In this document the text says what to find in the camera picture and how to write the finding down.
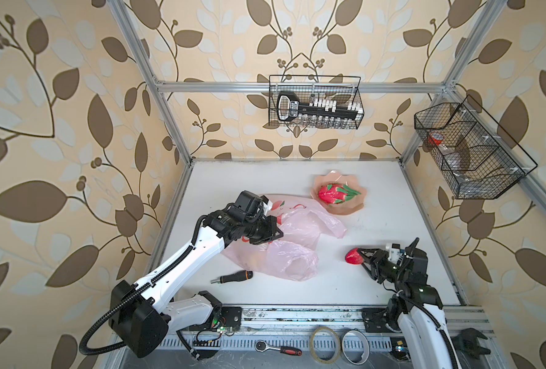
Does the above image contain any pink dragon fruit toy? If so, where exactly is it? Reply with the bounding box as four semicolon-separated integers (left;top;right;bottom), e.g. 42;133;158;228
317;183;361;204

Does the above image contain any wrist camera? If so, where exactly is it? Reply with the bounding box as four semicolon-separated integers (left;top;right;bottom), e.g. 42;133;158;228
385;243;405;265
234;191;272;218

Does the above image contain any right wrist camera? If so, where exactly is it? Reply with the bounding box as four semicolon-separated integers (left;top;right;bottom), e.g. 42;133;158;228
385;243;405;265

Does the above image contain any clear tape roll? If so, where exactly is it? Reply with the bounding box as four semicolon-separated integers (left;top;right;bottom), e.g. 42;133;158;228
308;326;342;364

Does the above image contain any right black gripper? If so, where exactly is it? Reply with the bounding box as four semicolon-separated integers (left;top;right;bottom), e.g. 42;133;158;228
358;248;407;285

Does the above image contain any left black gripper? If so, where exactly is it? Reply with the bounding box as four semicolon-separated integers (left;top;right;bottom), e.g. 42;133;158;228
241;214;287;242

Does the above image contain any black orange screwdriver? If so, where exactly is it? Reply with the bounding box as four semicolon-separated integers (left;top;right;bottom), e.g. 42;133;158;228
211;270;254;284

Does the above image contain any red-handled ratchet wrench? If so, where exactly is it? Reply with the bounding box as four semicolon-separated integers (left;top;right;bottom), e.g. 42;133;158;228
255;341;302;357

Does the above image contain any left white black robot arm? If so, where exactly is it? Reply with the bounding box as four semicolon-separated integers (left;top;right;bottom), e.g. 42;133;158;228
79;191;283;358

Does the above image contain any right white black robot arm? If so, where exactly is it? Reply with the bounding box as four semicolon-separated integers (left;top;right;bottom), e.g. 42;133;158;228
355;238;461;368

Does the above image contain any right black wire basket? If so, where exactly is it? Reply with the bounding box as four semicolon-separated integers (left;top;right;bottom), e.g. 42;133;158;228
414;95;537;200

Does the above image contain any orange fruit plate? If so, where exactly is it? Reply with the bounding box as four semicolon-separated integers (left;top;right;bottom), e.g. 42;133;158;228
310;170;368;216

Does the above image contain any pink plastic fruit-print bag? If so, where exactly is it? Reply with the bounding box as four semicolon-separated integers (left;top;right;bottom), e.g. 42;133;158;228
222;195;347;281

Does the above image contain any black adjustable wrench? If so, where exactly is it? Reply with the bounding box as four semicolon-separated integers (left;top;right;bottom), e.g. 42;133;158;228
452;327;491;360

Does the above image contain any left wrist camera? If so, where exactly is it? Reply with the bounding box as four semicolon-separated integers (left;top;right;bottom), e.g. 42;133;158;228
234;191;272;218

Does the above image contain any grey tape roll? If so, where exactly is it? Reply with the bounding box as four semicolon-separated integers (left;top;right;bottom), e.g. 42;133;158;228
341;330;371;366

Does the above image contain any black socket set holder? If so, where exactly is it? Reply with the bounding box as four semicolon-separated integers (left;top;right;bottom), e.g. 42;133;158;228
272;91;365;121

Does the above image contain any centre black wire basket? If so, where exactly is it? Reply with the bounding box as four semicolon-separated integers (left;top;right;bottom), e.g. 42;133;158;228
268;74;365;130

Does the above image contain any black wire basket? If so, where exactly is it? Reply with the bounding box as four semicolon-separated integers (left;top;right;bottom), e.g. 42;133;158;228
414;95;537;200
268;74;365;130

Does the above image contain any red-capped plastic bottle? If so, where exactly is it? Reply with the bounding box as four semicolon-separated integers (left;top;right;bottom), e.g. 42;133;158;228
428;132;474;183

